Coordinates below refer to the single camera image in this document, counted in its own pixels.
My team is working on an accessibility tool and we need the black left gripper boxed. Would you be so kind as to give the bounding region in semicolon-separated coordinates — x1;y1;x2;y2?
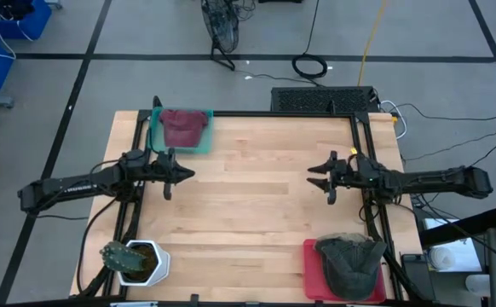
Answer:
149;148;196;200

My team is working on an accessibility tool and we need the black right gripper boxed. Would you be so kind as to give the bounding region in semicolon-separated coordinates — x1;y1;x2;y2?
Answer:
307;151;364;205

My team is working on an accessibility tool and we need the maroon baseball cap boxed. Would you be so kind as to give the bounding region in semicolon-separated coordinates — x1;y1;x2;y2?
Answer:
159;109;210;148

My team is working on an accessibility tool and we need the black baseball cap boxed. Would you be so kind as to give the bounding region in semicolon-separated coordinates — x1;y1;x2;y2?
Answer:
314;233;389;302

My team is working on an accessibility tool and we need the red plastic tray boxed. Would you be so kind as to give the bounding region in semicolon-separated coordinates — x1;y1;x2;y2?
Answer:
302;238;387;304

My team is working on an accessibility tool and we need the teal plastic tray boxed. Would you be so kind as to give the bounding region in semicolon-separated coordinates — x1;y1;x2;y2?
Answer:
147;106;214;155

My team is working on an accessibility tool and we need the black perforated computer case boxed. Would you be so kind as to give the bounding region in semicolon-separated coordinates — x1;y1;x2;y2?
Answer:
270;86;381;114

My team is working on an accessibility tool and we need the white hexagonal plant pot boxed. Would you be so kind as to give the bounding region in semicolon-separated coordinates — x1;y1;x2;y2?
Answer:
117;239;171;287

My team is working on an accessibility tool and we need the green cactus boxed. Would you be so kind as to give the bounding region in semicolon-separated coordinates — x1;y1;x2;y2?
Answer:
99;240;147;274

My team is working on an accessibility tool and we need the black floor fan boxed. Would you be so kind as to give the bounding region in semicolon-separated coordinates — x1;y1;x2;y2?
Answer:
199;0;240;72

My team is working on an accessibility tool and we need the white paper sheet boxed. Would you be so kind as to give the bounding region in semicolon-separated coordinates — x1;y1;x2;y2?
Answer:
422;217;484;274

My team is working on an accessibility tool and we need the white cup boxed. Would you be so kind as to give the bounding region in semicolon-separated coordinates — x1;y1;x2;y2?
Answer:
464;274;492;298

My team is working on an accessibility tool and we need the black metal table frame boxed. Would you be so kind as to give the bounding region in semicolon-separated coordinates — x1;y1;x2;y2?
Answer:
77;96;428;307

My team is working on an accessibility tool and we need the white cable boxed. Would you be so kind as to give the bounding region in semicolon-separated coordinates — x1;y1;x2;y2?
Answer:
379;100;407;140

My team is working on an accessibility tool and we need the black coiled cable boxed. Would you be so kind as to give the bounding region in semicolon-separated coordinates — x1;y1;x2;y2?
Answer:
291;0;329;80

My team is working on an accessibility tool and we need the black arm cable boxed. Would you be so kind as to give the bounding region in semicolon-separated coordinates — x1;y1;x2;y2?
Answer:
76;195;120;296

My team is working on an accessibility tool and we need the yellow cable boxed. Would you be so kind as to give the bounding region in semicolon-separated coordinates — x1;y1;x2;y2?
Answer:
357;0;389;86

